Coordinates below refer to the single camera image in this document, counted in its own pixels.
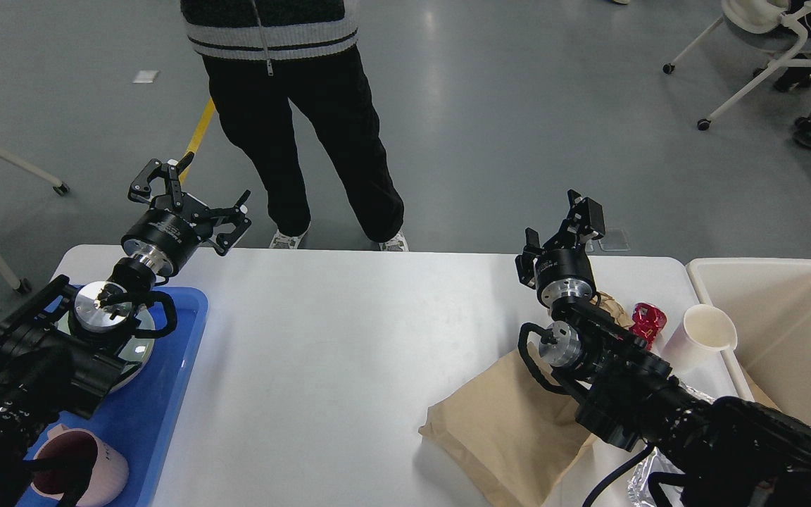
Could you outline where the pink HOME mug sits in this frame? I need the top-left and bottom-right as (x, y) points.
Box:
(31, 424), (129, 506)

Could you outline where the red crumpled wrapper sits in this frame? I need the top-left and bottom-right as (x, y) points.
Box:
(630, 302), (667, 351)

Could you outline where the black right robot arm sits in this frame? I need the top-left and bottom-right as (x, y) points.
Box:
(515, 189), (811, 506)

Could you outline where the beige plastic bin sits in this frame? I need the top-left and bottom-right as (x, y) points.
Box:
(686, 258), (811, 425)

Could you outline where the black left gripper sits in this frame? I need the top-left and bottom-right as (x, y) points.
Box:
(121, 153), (251, 278)

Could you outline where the white paper cup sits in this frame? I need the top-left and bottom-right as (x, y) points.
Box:
(660, 303), (738, 373)

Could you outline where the blue plastic tray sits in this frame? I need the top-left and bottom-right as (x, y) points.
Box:
(26, 287), (207, 506)

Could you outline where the white office chair right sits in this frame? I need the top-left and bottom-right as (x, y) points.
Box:
(662, 1), (811, 131)

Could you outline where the crumpled aluminium foil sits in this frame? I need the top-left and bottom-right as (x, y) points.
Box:
(628, 384), (716, 507)

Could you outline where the crumpled brown paper ball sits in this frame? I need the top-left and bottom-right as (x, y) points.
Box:
(592, 292), (634, 330)

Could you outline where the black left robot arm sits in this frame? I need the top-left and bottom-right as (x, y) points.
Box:
(0, 153), (251, 506)

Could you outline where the person in grey sweater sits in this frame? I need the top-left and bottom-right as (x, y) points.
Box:
(180, 1), (408, 251)

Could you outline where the floor outlet plate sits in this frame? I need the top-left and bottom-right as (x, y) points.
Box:
(585, 228), (631, 253)

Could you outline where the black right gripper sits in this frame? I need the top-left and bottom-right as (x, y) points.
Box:
(515, 189), (606, 308)

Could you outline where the mint green plate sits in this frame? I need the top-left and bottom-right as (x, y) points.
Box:
(57, 309), (155, 394)

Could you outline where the brown paper bag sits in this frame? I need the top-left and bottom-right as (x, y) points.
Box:
(419, 351), (595, 506)

